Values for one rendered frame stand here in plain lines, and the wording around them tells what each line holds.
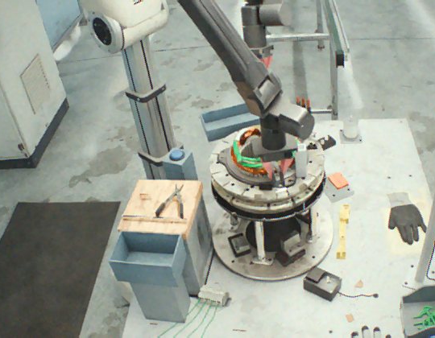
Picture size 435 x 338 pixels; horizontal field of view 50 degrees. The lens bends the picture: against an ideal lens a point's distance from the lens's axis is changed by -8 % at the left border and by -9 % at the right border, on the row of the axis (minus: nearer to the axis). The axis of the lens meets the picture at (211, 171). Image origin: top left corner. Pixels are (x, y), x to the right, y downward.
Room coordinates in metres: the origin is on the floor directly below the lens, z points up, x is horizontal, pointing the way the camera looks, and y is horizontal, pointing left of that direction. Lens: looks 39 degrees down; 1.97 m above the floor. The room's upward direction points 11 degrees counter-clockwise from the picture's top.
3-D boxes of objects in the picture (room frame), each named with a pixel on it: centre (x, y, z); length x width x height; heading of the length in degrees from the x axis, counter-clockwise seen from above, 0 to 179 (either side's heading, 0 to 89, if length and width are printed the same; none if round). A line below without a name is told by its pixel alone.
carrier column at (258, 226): (0.97, -0.10, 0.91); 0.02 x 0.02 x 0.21
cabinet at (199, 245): (1.01, 0.15, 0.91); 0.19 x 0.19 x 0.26; 72
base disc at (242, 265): (1.08, -0.16, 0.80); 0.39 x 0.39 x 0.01
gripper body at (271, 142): (0.92, -0.15, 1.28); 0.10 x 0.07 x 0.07; 90
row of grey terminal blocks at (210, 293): (0.87, 0.06, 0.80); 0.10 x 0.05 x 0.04; 61
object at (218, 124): (1.37, -0.13, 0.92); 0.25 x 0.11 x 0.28; 96
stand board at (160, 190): (1.01, 0.15, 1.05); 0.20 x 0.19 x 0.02; 162
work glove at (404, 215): (1.02, -0.60, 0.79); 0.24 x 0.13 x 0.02; 167
